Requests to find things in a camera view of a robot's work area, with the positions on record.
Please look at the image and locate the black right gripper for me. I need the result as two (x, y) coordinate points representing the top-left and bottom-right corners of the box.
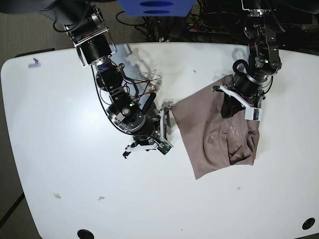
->
(129, 102), (174, 150)

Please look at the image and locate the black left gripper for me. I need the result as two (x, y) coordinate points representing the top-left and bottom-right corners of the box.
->
(213, 74), (264, 119)

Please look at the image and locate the mauve T-shirt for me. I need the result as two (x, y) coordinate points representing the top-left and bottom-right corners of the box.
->
(171, 75), (260, 179)

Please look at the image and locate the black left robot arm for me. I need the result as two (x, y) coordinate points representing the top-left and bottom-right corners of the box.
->
(213, 0), (286, 121)

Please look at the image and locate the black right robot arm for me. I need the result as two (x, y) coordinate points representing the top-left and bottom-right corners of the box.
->
(0, 0), (172, 155)

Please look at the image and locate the small purple logo sticker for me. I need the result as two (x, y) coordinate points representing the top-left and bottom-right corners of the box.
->
(28, 58), (41, 68)

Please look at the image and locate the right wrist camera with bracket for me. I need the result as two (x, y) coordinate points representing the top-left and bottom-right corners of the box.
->
(122, 101), (174, 159)

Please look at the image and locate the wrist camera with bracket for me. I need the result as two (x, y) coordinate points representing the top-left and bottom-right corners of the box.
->
(122, 101), (174, 159)
(212, 84), (262, 121)

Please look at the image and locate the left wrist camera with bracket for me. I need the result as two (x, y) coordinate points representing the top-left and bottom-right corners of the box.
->
(212, 84), (262, 121)

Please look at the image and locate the blue plastic mount plate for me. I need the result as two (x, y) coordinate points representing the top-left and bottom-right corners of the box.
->
(119, 0), (195, 17)

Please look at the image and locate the black table cable grommet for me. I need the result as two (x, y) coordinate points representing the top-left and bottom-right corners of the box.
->
(302, 218), (316, 230)

